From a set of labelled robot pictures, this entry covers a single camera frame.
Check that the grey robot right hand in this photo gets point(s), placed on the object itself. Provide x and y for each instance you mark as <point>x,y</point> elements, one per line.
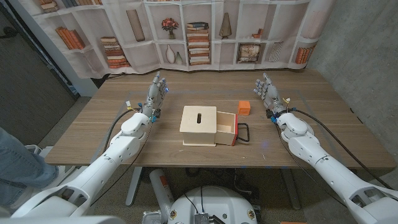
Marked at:
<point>272,96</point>

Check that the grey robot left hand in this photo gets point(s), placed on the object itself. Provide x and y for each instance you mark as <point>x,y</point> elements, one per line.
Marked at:
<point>154,93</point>

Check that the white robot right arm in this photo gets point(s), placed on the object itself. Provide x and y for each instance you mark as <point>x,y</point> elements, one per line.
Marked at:
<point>329,168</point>

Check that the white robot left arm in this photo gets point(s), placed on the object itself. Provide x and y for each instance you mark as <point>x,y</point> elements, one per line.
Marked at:
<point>102,165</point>

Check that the orange block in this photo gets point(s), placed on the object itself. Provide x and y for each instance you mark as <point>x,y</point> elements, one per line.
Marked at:
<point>244,108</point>

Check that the wooden drawer with red front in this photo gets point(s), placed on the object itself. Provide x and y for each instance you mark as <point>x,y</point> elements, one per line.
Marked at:
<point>225,119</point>

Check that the printed bookshelf backdrop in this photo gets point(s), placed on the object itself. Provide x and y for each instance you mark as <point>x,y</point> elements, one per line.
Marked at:
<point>140,59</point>

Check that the light wooden box with slot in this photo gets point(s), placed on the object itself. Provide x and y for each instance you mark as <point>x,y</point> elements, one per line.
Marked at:
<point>199,127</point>

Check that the grey table leg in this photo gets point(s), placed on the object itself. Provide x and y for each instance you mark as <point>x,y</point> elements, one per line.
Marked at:
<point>290,189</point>
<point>134,186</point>

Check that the white cylinder with orange label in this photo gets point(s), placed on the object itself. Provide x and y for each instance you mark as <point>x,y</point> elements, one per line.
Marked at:
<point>160,189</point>

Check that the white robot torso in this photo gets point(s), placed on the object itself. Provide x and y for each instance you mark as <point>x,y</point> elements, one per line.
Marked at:
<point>214,202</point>

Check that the person leg in blue jeans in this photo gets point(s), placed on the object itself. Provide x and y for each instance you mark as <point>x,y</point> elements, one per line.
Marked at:
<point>21,168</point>

